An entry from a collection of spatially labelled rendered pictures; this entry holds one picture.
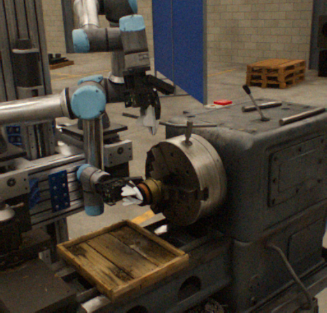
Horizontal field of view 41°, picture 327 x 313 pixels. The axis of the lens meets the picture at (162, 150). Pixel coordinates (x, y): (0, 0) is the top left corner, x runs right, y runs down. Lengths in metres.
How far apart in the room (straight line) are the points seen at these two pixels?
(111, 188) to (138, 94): 0.35
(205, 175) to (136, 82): 0.39
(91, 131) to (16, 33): 0.55
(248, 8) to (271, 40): 1.08
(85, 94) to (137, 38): 0.31
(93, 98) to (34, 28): 0.60
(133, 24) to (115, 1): 0.45
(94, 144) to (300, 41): 10.64
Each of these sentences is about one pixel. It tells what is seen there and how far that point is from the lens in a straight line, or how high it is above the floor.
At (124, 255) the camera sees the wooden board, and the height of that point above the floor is 0.89.
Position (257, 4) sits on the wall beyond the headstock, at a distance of 12.66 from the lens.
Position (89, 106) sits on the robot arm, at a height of 1.36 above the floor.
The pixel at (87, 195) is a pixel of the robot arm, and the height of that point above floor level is 1.01.
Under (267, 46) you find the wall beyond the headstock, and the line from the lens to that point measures 12.55.
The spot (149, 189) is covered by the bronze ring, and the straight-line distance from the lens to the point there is 1.48.
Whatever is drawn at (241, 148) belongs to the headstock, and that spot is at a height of 1.22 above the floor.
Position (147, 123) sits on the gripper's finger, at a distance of 1.35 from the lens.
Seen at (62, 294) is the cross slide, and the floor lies 0.97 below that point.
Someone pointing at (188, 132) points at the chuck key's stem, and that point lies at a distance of 1.50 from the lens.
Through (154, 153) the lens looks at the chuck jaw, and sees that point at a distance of 1.55.
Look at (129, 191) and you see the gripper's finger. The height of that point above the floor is 1.10.
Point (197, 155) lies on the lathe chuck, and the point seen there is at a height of 1.20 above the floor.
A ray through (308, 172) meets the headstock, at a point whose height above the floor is 1.04.
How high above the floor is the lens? 1.69
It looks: 18 degrees down
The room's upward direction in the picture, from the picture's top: 2 degrees counter-clockwise
